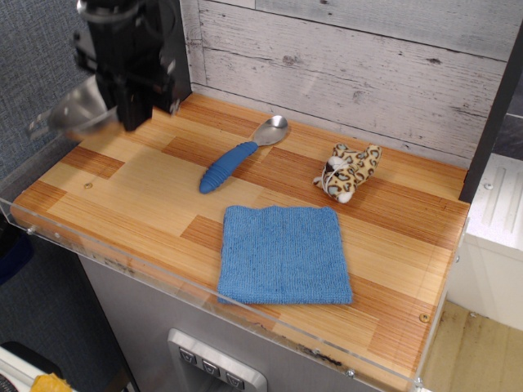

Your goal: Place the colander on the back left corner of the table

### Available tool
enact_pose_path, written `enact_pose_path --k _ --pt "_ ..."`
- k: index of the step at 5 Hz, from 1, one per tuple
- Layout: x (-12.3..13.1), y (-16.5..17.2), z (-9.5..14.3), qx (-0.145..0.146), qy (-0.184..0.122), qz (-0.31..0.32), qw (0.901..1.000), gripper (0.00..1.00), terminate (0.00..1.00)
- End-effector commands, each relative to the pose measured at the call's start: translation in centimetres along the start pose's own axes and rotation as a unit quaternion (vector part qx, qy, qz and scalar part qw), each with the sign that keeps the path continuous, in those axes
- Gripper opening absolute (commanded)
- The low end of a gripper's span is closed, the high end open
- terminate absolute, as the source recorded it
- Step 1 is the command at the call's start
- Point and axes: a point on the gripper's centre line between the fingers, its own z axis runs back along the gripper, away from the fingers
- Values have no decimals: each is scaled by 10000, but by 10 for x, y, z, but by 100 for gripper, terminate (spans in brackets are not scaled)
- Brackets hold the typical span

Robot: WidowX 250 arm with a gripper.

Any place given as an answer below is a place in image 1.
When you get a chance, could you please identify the silver toy fridge dispenser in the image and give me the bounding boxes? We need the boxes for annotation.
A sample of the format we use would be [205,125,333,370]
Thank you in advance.
[168,328,268,391]

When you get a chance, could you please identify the white cabinet right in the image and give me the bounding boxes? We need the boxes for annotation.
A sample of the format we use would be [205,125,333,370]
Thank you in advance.
[447,154,522,330]

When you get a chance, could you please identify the blue folded cloth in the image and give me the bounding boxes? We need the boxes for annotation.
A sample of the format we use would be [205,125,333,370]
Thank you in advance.
[217,206,352,305]

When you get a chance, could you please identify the clear acrylic table guard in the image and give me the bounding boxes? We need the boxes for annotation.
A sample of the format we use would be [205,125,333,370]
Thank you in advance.
[0,59,471,392]

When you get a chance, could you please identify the dark vertical post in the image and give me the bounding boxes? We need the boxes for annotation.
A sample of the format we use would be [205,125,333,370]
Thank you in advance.
[159,0,192,105]
[458,24,522,203]

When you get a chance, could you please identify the leopard print plush toy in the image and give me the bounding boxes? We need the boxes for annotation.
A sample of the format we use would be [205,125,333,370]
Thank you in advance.
[313,143,382,204]

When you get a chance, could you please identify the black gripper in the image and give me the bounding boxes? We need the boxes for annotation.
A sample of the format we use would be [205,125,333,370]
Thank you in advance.
[74,1,180,131]

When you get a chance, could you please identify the blue handled metal spoon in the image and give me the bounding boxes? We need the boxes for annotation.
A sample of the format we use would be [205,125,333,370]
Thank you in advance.
[199,115,288,194]

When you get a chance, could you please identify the yellow object bottom left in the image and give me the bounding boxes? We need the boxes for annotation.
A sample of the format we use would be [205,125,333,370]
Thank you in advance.
[29,373,74,392]

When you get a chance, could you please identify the dark vertical post right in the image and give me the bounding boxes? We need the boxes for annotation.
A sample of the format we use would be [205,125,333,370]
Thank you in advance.
[458,24,522,203]

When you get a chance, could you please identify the dark vertical post left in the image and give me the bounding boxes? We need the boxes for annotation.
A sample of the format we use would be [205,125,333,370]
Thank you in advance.
[159,0,192,105]

